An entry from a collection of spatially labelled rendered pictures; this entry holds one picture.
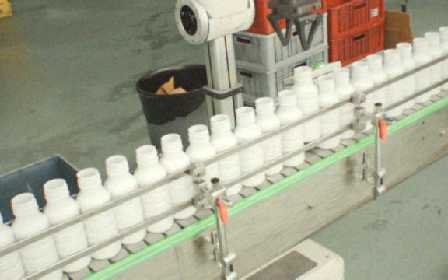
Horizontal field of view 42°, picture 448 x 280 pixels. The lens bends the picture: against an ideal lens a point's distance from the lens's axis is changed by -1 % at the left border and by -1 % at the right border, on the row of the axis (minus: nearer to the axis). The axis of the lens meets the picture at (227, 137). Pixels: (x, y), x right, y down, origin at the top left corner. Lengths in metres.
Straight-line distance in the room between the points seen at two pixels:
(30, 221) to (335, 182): 0.70
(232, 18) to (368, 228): 1.39
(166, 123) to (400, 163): 1.59
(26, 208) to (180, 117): 1.95
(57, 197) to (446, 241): 2.10
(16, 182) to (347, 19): 3.02
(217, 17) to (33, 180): 0.72
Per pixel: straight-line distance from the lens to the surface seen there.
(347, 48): 4.28
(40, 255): 1.03
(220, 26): 1.84
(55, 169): 1.67
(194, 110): 2.88
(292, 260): 2.24
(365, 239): 2.79
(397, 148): 1.53
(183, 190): 1.13
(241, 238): 1.23
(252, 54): 3.65
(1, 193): 1.64
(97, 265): 1.09
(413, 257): 2.71
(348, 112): 1.39
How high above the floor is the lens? 1.62
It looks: 25 degrees down
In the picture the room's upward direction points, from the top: 6 degrees counter-clockwise
